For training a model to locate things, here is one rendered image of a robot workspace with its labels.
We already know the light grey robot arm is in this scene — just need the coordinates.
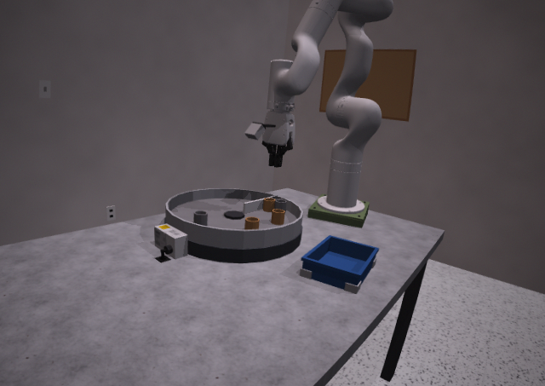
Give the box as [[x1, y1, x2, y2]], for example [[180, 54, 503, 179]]
[[267, 0, 393, 214]]

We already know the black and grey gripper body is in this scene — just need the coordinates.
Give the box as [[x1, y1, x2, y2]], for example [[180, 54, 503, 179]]
[[262, 111, 295, 146]]

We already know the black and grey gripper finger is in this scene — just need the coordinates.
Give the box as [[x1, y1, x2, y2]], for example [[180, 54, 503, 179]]
[[262, 141, 277, 166], [274, 137, 293, 168]]

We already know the blue crate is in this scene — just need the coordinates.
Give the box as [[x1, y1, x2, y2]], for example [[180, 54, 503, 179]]
[[300, 235, 379, 294]]

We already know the bronze bushing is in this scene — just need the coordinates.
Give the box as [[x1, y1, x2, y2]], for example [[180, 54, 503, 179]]
[[263, 198, 275, 212], [271, 209, 285, 225], [244, 217, 260, 230]]

